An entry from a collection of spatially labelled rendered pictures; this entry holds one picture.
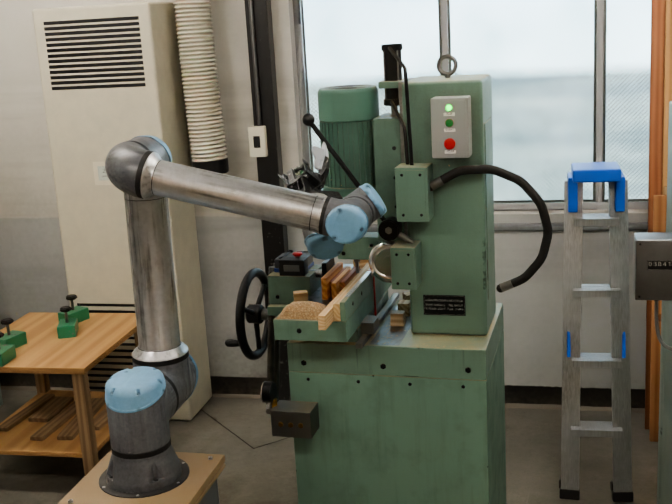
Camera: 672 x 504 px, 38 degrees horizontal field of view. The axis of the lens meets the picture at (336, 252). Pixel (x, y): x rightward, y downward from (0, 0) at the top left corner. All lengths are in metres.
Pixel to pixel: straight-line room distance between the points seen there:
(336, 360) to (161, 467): 0.60
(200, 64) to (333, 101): 1.42
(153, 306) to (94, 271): 1.79
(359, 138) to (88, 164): 1.74
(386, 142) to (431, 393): 0.72
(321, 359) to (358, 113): 0.71
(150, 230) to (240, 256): 1.89
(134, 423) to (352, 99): 1.06
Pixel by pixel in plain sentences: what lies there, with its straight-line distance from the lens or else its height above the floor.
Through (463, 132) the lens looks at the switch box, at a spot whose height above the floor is 1.39.
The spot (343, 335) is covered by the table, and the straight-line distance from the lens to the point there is 2.64.
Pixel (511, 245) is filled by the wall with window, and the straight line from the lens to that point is 4.12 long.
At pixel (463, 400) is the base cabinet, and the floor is 0.65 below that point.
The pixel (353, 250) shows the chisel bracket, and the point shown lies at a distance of 2.86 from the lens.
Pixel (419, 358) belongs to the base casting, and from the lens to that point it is 2.72.
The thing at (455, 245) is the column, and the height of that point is 1.07.
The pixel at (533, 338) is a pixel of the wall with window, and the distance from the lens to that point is 4.23.
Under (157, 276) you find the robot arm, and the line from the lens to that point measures 2.52.
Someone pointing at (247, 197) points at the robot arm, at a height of 1.31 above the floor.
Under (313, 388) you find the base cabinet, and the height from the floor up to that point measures 0.66.
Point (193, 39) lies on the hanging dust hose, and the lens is 4.09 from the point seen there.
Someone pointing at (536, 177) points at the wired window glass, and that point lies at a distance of 4.13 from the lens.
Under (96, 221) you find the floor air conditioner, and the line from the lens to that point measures 4.25.
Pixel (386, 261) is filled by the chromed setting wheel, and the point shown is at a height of 1.02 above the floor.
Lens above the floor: 1.71
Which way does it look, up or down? 14 degrees down
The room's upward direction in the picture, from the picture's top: 3 degrees counter-clockwise
